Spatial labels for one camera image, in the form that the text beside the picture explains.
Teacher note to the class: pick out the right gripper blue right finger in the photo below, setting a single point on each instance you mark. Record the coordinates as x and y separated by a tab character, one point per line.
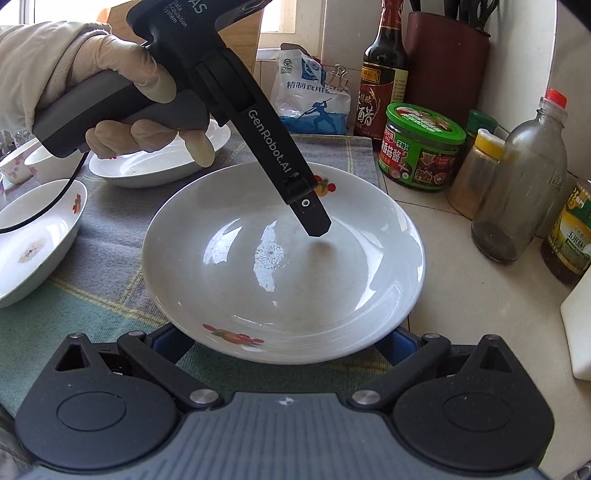
399	345

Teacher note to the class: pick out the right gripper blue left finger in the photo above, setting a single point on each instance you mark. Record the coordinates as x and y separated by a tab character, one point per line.
169	342

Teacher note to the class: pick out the white fruit-pattern plate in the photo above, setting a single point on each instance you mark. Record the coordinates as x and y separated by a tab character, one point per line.
144	170
228	263

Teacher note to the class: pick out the beige sleeved left forearm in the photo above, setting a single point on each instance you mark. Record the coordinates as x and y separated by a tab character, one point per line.
37	58

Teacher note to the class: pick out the grey checked kitchen towel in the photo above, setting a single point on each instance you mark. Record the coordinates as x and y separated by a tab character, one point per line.
96	289

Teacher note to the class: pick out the gloved left hand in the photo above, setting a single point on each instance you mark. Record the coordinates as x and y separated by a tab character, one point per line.
94	52

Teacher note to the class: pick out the blue white salt bag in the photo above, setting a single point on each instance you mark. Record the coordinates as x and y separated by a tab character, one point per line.
302	98

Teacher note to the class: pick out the metal binder clip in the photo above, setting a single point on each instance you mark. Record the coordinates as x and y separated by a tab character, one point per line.
338	78

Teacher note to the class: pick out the yellow spice jar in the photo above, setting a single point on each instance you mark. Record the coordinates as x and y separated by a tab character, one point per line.
476	173

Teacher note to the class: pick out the white plastic lidded box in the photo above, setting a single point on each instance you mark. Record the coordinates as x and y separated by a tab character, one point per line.
576	317

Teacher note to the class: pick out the clear glass bottle red cap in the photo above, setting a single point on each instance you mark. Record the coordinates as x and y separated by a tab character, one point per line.
527	181

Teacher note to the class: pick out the oil bottle yellow label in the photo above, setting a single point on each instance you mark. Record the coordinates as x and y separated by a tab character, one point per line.
566	248

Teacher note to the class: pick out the white bowl plain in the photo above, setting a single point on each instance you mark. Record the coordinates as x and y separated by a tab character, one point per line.
46	167

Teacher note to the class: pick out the dark vinegar bottle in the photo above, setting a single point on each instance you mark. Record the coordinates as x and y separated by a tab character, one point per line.
384	74

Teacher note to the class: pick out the green lidded sauce jar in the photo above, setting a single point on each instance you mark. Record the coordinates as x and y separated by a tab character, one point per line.
419	147

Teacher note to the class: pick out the white bowl pink flowers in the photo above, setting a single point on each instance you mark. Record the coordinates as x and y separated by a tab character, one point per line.
12	166

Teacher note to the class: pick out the dark red knife block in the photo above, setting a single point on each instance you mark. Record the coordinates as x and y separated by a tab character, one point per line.
448	60

